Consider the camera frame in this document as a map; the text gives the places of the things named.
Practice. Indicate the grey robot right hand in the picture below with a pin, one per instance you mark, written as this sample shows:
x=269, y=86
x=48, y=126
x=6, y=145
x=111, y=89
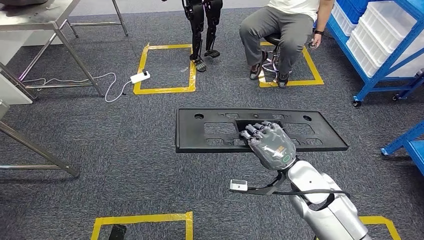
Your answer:
x=273, y=149

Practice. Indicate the black plastic plate part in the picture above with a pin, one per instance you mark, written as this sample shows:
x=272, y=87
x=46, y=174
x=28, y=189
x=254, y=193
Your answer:
x=198, y=139

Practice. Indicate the black handheld controller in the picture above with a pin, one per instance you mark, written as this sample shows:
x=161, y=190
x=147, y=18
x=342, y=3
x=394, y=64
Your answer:
x=312, y=44

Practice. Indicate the yellow floor tape square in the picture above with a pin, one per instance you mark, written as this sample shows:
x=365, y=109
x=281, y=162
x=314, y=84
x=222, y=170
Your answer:
x=142, y=218
x=162, y=90
x=314, y=74
x=377, y=220

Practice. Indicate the black stool chrome base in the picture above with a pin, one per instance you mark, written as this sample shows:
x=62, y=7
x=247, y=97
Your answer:
x=272, y=39

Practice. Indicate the person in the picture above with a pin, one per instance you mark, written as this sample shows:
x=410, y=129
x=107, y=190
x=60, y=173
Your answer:
x=285, y=30

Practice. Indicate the white plastic crate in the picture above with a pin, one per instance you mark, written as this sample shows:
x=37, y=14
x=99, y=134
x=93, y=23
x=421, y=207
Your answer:
x=344, y=21
x=391, y=23
x=367, y=43
x=362, y=58

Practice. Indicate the black humanoid robot legs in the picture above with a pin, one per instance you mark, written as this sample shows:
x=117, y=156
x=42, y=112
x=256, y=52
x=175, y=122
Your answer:
x=197, y=20

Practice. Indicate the white power strip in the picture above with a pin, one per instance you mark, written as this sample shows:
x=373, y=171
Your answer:
x=140, y=77

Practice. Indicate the blue plastic crate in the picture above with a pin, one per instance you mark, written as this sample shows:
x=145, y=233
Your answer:
x=351, y=5

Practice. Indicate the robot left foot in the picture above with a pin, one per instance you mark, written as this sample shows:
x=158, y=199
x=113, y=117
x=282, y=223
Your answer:
x=117, y=232

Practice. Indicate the white desk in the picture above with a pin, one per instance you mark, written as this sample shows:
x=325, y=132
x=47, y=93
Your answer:
x=16, y=46

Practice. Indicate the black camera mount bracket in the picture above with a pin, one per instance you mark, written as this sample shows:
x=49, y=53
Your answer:
x=268, y=190

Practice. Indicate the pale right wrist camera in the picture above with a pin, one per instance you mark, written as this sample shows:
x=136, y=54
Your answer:
x=239, y=185

